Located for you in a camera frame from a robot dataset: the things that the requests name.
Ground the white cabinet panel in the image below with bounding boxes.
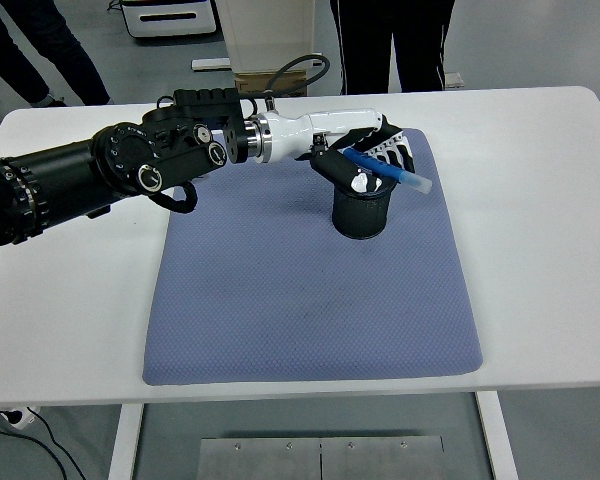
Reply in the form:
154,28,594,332
219,0,317,74

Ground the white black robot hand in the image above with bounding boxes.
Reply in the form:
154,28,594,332
262,107,418,197

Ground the white table leg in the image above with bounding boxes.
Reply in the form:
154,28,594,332
474,392,519,480
106,402,146,480

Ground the white furniture foot bar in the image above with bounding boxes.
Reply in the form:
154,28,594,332
190,51,325,71

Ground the black floor cable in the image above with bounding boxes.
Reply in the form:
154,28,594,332
0,406,89,480

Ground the white appliance with dark slot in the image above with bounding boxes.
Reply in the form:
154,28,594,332
119,0,218,42

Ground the blue marker with clear cap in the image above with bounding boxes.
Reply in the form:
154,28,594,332
342,146,434,194

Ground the brown cardboard box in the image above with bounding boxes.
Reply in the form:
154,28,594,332
234,68,309,98

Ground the person in striped dark trousers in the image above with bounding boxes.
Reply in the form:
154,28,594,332
329,0,457,95

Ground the white power strip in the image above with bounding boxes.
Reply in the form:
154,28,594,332
0,405,41,430

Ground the blue-grey textured mat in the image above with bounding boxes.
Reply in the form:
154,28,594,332
142,127,485,387

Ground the black mesh pen holder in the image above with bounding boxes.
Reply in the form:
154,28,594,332
331,168,398,241

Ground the grey metal plate with screws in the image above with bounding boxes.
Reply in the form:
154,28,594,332
195,435,447,480

